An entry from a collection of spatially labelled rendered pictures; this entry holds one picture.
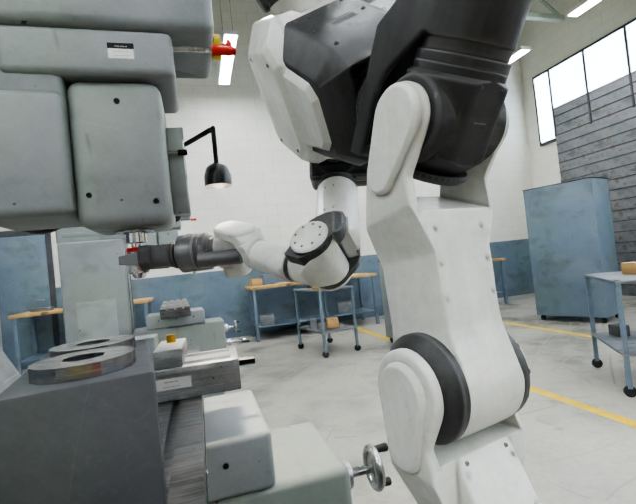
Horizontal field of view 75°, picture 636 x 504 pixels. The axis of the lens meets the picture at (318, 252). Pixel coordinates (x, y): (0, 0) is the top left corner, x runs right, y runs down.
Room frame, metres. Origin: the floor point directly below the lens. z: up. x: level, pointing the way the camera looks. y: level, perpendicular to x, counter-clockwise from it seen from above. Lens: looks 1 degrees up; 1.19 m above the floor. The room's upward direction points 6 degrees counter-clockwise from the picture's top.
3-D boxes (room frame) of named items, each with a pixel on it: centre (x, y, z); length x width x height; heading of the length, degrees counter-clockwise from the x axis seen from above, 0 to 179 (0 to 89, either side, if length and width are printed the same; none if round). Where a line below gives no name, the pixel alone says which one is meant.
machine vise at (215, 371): (0.97, 0.39, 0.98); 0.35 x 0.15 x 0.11; 104
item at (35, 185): (0.93, 0.61, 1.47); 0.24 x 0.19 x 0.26; 16
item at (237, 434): (0.99, 0.42, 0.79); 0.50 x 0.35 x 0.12; 106
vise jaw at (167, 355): (0.98, 0.36, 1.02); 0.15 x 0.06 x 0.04; 14
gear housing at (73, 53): (0.97, 0.47, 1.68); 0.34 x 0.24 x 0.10; 106
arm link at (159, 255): (0.98, 0.33, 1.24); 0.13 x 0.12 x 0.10; 175
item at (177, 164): (1.02, 0.32, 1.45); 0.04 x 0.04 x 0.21; 16
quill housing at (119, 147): (0.98, 0.43, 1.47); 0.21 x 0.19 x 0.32; 16
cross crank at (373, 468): (1.13, -0.05, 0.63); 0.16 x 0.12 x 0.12; 106
